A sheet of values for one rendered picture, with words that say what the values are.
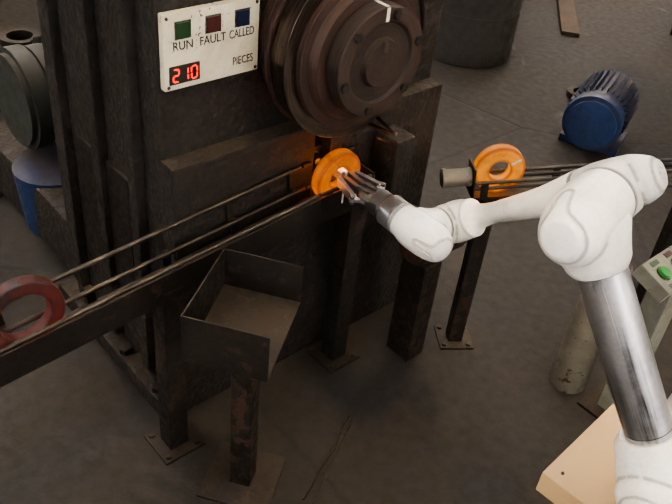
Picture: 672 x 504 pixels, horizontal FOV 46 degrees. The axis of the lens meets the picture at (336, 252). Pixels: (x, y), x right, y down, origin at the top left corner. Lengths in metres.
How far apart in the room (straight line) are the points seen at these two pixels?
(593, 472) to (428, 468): 0.60
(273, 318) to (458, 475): 0.83
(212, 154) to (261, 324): 0.44
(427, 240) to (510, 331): 1.05
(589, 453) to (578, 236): 0.74
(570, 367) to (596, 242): 1.26
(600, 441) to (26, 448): 1.58
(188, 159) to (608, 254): 1.02
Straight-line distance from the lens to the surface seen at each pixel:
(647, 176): 1.62
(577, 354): 2.65
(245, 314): 1.92
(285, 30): 1.87
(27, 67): 3.00
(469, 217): 2.05
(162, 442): 2.42
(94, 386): 2.61
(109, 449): 2.43
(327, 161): 2.14
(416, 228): 1.96
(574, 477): 1.99
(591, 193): 1.50
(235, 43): 1.93
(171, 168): 1.94
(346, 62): 1.87
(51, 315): 1.88
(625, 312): 1.59
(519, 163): 2.42
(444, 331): 2.84
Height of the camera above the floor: 1.89
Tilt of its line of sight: 37 degrees down
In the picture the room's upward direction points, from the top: 7 degrees clockwise
